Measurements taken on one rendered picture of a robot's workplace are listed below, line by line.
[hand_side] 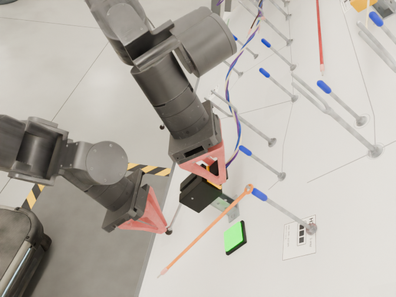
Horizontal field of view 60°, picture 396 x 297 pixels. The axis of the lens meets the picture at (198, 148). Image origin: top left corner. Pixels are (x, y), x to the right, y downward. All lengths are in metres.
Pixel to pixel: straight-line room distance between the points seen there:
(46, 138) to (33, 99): 2.18
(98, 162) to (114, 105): 1.99
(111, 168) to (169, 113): 0.10
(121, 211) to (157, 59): 0.24
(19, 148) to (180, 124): 0.20
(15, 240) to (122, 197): 1.15
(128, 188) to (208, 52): 0.25
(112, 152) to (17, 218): 1.28
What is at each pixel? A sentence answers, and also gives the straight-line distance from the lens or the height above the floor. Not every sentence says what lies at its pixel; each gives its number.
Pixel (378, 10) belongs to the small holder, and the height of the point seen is 1.31.
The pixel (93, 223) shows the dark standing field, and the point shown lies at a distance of 1.86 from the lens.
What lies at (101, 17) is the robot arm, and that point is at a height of 1.35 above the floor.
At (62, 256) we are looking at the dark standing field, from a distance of 1.82.
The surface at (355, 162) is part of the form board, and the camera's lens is 0.45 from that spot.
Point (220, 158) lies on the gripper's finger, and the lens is 0.46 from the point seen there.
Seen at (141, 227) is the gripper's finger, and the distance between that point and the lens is 0.59.
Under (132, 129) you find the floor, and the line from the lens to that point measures 2.24.
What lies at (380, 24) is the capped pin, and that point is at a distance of 0.47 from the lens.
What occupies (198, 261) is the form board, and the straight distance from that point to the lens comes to 0.59.
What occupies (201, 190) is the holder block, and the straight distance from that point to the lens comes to 0.51.
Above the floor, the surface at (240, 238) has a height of 1.10.
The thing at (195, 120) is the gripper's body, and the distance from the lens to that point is 0.44.
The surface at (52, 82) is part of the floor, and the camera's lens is 2.79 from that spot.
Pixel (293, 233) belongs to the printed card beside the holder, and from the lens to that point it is 0.45.
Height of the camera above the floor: 1.55
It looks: 48 degrees down
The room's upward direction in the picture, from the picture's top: straight up
